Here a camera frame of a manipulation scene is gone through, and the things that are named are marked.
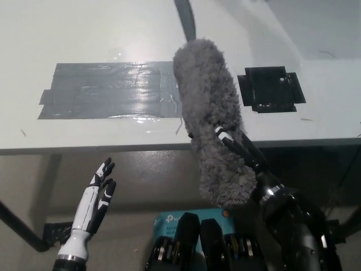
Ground black floor tape patch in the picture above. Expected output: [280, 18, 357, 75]
[324, 218, 348, 243]
[43, 222, 74, 249]

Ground grey fluffy duster with handle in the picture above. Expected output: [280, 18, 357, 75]
[171, 0, 259, 208]

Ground black metal table leg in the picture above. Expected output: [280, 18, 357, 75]
[0, 199, 49, 253]

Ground teal router cardboard box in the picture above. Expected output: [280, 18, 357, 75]
[153, 208, 235, 252]

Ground black tape square patch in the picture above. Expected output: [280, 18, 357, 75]
[236, 66, 307, 113]

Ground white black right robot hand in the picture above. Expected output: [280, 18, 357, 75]
[213, 125, 284, 203]

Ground black robot torso blocks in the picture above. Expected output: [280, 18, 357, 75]
[145, 213, 268, 271]

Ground clear tape sheet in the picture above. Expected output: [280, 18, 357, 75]
[19, 115, 183, 137]

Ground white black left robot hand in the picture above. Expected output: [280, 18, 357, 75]
[58, 157, 117, 259]

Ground grey duct tape patch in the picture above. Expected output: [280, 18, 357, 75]
[36, 61, 183, 121]

